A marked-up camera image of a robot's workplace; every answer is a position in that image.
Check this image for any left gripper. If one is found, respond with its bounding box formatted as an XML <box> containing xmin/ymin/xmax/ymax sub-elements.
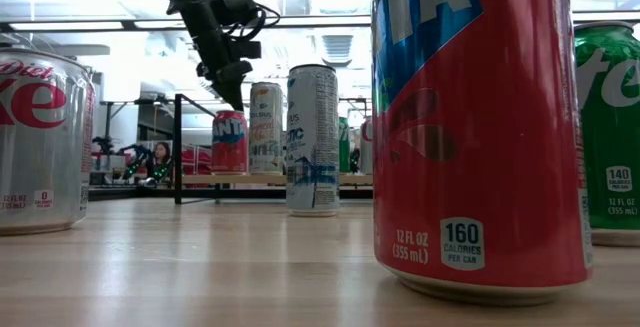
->
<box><xmin>182</xmin><ymin>0</ymin><xmax>262</xmax><ymax>112</ymax></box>

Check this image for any white Celsius tropical slim can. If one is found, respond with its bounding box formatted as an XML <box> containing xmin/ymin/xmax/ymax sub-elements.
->
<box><xmin>248</xmin><ymin>81</ymin><xmax>285</xmax><ymax>176</ymax></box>

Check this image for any orange Fanta can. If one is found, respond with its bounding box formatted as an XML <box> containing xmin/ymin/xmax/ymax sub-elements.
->
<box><xmin>370</xmin><ymin>0</ymin><xmax>595</xmax><ymax>308</ymax></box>
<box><xmin>211</xmin><ymin>110</ymin><xmax>250</xmax><ymax>176</ymax></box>

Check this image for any green Sprite can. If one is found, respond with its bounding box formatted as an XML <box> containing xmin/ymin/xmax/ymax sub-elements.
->
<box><xmin>573</xmin><ymin>20</ymin><xmax>640</xmax><ymax>247</ymax></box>
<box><xmin>338</xmin><ymin>116</ymin><xmax>350</xmax><ymax>174</ymax></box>

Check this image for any silver Diet Coke can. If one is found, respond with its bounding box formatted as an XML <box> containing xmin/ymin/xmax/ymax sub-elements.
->
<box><xmin>0</xmin><ymin>46</ymin><xmax>96</xmax><ymax>237</ymax></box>
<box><xmin>359</xmin><ymin>115</ymin><xmax>375</xmax><ymax>176</ymax></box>

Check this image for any black metal shelf stand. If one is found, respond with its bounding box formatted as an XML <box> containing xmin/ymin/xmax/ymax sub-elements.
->
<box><xmin>172</xmin><ymin>93</ymin><xmax>221</xmax><ymax>206</ymax></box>

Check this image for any white Celsius Arctic slim can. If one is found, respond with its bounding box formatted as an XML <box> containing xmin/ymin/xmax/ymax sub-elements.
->
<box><xmin>285</xmin><ymin>64</ymin><xmax>340</xmax><ymax>218</ymax></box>

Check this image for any person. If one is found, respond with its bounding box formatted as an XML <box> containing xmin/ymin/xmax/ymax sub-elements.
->
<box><xmin>152</xmin><ymin>140</ymin><xmax>174</xmax><ymax>183</ymax></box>

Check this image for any ceiling air vent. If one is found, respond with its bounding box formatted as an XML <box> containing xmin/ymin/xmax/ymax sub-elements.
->
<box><xmin>322</xmin><ymin>34</ymin><xmax>354</xmax><ymax>62</ymax></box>

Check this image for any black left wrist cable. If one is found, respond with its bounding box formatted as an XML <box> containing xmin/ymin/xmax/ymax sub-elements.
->
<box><xmin>234</xmin><ymin>1</ymin><xmax>281</xmax><ymax>38</ymax></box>

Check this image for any black table frame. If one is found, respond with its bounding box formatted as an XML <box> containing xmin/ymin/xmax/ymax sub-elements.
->
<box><xmin>88</xmin><ymin>186</ymin><xmax>374</xmax><ymax>201</ymax></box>

